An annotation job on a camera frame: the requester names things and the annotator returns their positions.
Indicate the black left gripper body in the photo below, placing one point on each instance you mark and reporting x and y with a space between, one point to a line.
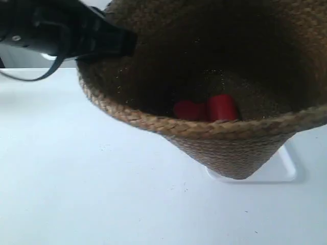
68 28

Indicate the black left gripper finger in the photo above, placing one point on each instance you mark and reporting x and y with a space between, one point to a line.
115 43

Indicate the brown woven basket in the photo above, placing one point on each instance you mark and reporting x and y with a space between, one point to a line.
269 56

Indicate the red cylinder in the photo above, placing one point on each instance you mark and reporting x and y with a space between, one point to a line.
188 110
222 107

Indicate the white rectangular plastic tray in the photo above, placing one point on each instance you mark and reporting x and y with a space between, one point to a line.
278 170

